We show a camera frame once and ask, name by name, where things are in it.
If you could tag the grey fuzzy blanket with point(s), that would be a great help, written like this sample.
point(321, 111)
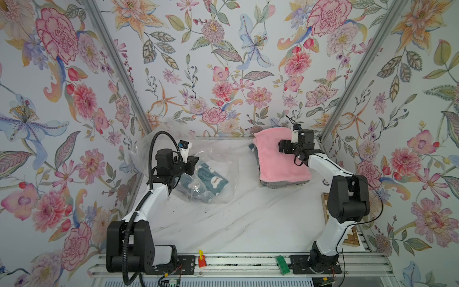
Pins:
point(273, 185)

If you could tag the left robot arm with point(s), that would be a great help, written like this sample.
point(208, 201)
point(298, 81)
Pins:
point(130, 244)

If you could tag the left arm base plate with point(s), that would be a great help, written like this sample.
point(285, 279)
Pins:
point(182, 265)

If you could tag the clear plastic vacuum bag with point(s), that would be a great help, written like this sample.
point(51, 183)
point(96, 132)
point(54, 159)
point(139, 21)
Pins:
point(225, 161)

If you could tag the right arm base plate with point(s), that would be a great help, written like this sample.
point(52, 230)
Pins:
point(304, 264)

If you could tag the left aluminium corner post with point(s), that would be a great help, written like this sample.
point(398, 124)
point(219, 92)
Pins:
point(120, 96)

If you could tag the pink blanket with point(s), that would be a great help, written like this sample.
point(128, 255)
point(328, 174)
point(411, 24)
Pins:
point(275, 166)

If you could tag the red yellow clamp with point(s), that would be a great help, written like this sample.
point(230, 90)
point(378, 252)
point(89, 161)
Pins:
point(201, 259)

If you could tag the right aluminium corner post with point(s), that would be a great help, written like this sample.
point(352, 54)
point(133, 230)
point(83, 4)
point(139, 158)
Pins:
point(381, 34)

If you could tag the green block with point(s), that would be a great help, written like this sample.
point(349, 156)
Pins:
point(282, 265)

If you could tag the green circuit board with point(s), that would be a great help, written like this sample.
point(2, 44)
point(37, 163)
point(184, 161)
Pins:
point(169, 282)

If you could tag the aluminium front rail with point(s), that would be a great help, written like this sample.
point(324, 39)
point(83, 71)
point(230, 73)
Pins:
point(350, 264)

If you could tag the wooden chessboard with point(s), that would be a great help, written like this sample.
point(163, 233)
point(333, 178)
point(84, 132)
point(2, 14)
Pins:
point(351, 238)

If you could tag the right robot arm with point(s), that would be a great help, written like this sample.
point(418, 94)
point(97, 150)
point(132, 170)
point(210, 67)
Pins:
point(348, 197)

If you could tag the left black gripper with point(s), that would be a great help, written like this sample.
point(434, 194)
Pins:
point(188, 165)

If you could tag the aluminium corner post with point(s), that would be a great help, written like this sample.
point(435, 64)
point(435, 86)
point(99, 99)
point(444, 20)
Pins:
point(120, 96)
point(381, 34)

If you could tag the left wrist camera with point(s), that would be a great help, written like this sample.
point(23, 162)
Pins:
point(184, 149)

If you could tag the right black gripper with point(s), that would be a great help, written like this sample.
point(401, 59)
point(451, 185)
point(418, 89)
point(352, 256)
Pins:
point(282, 146)

